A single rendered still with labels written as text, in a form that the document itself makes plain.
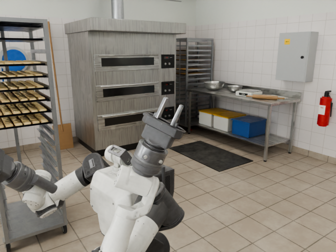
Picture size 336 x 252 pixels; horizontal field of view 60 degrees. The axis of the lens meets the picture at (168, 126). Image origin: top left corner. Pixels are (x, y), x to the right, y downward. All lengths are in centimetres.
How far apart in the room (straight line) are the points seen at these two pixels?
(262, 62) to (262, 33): 49
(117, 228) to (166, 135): 29
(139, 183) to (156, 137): 14
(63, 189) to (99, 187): 25
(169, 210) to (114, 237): 26
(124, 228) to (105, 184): 36
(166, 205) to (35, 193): 47
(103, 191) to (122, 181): 34
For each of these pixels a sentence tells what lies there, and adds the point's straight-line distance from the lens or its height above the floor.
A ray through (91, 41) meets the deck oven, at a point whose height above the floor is 171.
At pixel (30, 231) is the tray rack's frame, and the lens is 280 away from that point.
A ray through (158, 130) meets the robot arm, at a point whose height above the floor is 139.
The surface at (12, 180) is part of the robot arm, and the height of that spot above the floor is 118.
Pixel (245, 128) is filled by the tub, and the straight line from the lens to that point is 483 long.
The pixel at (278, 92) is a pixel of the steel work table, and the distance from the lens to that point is 507.
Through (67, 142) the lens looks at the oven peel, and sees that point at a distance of 516.
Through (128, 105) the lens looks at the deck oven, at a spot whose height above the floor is 76.
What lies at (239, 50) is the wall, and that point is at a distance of 567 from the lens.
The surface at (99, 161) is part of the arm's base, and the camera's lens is 133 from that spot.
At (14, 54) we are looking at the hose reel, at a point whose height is 153.
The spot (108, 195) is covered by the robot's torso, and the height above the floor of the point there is 108.
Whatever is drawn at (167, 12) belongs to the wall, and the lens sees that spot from 619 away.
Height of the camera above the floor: 160
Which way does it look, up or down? 15 degrees down
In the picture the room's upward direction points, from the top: straight up
